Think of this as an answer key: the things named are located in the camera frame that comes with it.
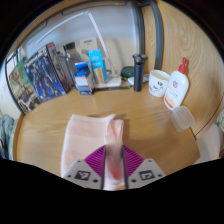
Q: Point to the green toy figure box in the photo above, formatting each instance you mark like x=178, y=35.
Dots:
x=21, y=88

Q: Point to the dark green round tin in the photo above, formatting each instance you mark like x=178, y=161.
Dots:
x=127, y=71

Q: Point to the light blue packet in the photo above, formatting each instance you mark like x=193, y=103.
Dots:
x=98, y=66

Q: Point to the white carton box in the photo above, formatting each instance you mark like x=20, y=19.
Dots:
x=87, y=45

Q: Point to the black electric shaver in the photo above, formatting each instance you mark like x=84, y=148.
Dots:
x=139, y=75

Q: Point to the small blue box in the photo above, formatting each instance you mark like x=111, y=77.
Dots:
x=83, y=78

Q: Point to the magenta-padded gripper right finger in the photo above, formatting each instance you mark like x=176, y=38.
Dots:
x=148, y=171

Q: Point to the pale pink towel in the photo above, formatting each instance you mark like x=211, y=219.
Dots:
x=83, y=136

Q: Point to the white desk lamp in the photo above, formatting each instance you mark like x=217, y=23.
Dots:
x=100, y=36

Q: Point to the white red-capped lotion bottle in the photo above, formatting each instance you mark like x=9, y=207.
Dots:
x=176, y=88

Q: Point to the bed with teal bedding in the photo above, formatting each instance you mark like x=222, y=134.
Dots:
x=6, y=133

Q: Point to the white mug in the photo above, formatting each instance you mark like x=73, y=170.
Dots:
x=159, y=84

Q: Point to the blue robot model box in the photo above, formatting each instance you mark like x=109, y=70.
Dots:
x=45, y=73

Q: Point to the clear plastic container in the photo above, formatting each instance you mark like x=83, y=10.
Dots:
x=183, y=118

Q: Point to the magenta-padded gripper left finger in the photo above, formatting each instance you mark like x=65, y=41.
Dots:
x=77, y=173

